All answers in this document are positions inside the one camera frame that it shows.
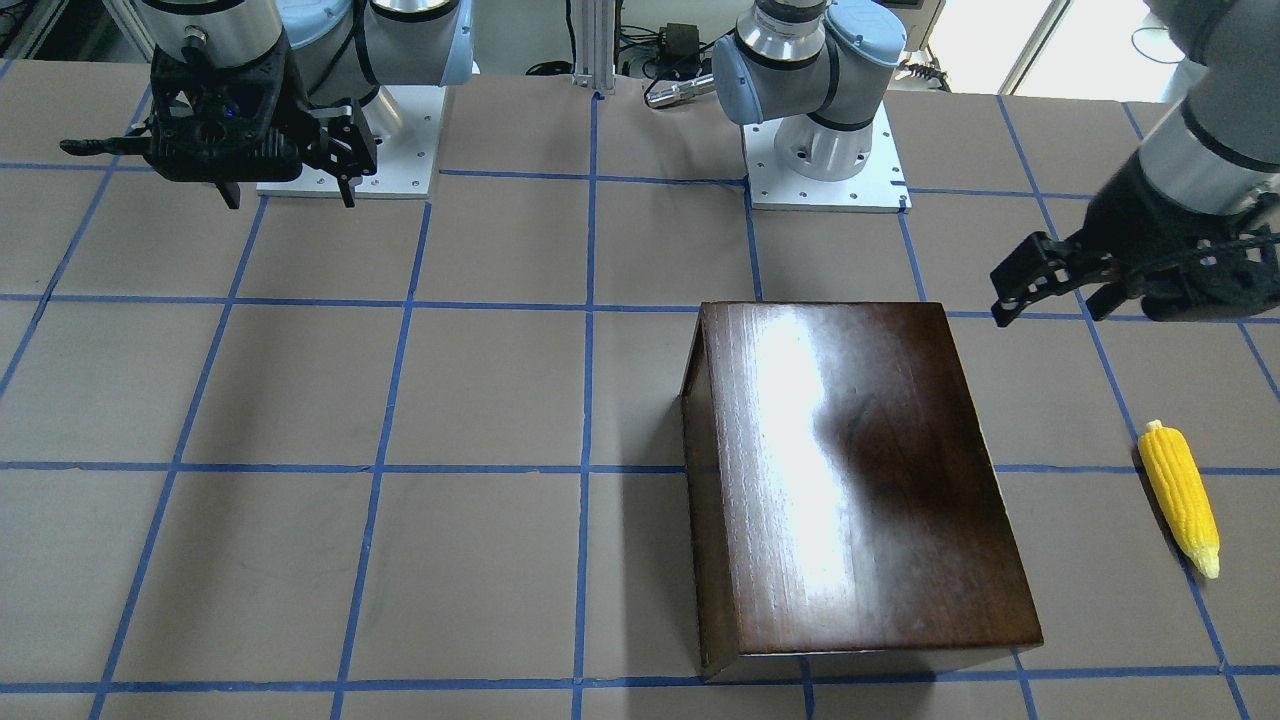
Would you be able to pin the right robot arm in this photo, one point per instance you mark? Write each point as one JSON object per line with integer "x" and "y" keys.
{"x": 298, "y": 98}

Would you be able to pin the dark wooden drawer cabinet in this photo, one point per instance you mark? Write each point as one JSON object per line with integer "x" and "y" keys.
{"x": 845, "y": 513}

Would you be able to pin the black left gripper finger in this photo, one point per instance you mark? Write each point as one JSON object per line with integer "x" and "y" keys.
{"x": 1040, "y": 267}
{"x": 1107, "y": 299}

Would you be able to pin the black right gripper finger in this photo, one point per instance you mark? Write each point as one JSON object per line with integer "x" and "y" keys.
{"x": 340, "y": 142}
{"x": 157, "y": 156}

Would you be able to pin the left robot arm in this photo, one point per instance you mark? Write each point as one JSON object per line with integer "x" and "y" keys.
{"x": 831, "y": 61}

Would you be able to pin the silver cylindrical tool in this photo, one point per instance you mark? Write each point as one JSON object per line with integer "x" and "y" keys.
{"x": 680, "y": 92}

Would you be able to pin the yellow toy corn cob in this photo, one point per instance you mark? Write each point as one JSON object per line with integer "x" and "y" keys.
{"x": 1179, "y": 489}

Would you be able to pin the black power adapter box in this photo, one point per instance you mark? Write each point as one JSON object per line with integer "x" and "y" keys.
{"x": 678, "y": 42}

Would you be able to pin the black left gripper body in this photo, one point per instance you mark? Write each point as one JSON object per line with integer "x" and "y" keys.
{"x": 1128, "y": 225}

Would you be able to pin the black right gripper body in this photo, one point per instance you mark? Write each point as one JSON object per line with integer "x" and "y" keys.
{"x": 343, "y": 141}

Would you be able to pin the aluminium frame post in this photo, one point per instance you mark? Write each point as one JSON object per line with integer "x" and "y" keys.
{"x": 593, "y": 27}

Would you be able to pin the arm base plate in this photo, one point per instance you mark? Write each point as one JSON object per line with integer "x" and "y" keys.
{"x": 790, "y": 180}
{"x": 407, "y": 122}

